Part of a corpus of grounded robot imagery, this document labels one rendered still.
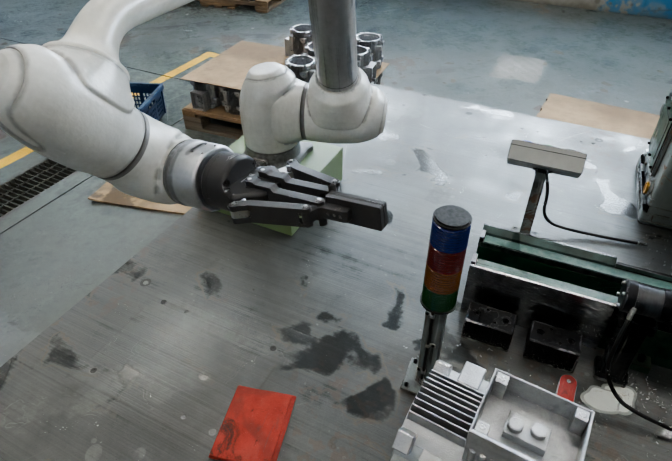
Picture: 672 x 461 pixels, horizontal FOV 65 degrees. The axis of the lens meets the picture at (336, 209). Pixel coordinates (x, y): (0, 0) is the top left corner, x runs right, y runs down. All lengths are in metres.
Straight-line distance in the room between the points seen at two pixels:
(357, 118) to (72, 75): 0.83
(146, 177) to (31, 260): 2.23
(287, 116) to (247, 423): 0.74
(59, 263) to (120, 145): 2.18
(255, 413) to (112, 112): 0.63
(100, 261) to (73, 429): 1.67
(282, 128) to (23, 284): 1.72
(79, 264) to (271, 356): 1.76
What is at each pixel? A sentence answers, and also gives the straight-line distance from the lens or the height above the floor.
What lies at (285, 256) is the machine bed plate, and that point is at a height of 0.80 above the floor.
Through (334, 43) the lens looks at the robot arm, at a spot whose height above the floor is 1.31.
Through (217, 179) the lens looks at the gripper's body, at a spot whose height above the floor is 1.35.
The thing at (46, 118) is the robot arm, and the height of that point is 1.45.
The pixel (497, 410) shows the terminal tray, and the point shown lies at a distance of 0.73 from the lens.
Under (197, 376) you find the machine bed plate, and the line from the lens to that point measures 1.15.
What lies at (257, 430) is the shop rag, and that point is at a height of 0.81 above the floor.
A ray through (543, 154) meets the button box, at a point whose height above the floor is 1.07.
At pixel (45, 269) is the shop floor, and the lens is 2.83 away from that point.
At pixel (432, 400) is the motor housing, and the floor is 1.11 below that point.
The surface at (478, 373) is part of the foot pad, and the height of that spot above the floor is 1.08.
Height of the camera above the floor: 1.71
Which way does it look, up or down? 37 degrees down
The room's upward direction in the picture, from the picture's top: straight up
